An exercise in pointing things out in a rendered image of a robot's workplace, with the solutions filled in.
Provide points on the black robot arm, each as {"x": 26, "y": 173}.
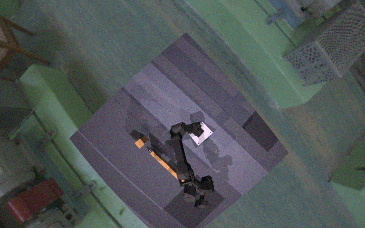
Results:
{"x": 184, "y": 170}

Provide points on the wooden bed side rail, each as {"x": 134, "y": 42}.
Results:
{"x": 163, "y": 162}

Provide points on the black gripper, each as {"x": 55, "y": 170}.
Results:
{"x": 201, "y": 203}

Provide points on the wooden post with slot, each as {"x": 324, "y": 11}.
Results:
{"x": 142, "y": 141}

